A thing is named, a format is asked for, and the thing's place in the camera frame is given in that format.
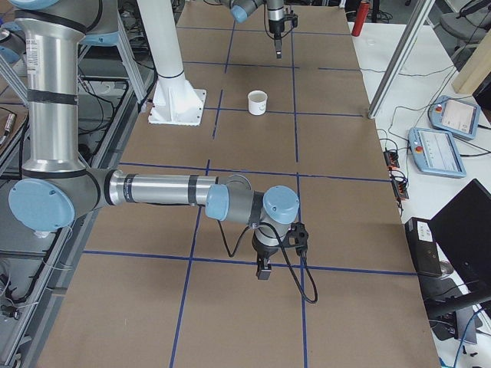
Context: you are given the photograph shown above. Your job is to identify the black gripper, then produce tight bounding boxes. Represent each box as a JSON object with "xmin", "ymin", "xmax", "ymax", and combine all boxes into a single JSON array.
[
  {"xmin": 268, "ymin": 18, "xmax": 285, "ymax": 59},
  {"xmin": 252, "ymin": 240, "xmax": 279, "ymax": 281}
]

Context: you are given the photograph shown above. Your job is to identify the white smiley face mug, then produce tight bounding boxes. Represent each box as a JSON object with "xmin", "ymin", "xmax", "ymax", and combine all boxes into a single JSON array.
[{"xmin": 247, "ymin": 90, "xmax": 268, "ymax": 116}]

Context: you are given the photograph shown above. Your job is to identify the red cylinder can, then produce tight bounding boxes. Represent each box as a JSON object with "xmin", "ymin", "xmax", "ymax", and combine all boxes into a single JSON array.
[{"xmin": 351, "ymin": 1, "xmax": 371, "ymax": 37}]

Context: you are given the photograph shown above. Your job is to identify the black power strip far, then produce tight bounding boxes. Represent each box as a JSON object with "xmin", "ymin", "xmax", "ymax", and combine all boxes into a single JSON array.
[{"xmin": 391, "ymin": 176, "xmax": 409, "ymax": 200}]

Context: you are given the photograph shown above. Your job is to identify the black power strip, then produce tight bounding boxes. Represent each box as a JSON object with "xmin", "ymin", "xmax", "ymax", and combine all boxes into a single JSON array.
[
  {"xmin": 383, "ymin": 149, "xmax": 400, "ymax": 169},
  {"xmin": 391, "ymin": 176, "xmax": 409, "ymax": 200}
]

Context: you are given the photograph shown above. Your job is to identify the black power strip near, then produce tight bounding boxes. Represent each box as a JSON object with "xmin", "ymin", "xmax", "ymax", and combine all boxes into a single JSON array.
[{"xmin": 383, "ymin": 149, "xmax": 400, "ymax": 169}]

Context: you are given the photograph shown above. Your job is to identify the black laptop computer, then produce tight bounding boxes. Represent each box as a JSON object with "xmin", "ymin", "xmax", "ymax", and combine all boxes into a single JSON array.
[{"xmin": 404, "ymin": 179, "xmax": 490, "ymax": 319}]

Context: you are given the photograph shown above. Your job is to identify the near blue teach pendant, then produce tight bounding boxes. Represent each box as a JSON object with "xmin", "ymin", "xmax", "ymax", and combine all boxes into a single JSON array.
[{"xmin": 407, "ymin": 127, "xmax": 466, "ymax": 179}]

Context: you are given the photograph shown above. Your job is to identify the blue teach pendant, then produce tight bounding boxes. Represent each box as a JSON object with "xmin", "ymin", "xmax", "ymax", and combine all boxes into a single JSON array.
[
  {"xmin": 428, "ymin": 95, "xmax": 481, "ymax": 140},
  {"xmin": 407, "ymin": 127, "xmax": 466, "ymax": 179}
]

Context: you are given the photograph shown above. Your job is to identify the far blue teach pendant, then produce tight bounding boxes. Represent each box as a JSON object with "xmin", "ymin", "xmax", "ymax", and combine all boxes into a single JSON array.
[{"xmin": 428, "ymin": 95, "xmax": 481, "ymax": 140}]

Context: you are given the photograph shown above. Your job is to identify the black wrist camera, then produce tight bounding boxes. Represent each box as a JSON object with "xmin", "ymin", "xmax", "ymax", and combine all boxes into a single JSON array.
[
  {"xmin": 283, "ymin": 222, "xmax": 309, "ymax": 258},
  {"xmin": 285, "ymin": 11, "xmax": 298, "ymax": 28}
]

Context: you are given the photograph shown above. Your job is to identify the black camera cable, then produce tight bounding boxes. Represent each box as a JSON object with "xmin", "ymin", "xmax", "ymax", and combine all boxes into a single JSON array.
[{"xmin": 216, "ymin": 220, "xmax": 318, "ymax": 305}]

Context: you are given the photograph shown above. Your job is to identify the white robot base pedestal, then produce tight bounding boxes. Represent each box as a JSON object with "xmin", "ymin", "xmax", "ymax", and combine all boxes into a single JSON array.
[{"xmin": 137, "ymin": 0, "xmax": 206, "ymax": 127}]

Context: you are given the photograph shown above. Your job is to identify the grey aluminium frame post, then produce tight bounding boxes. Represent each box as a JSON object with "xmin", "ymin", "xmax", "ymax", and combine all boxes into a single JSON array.
[{"xmin": 367, "ymin": 0, "xmax": 435, "ymax": 119}]

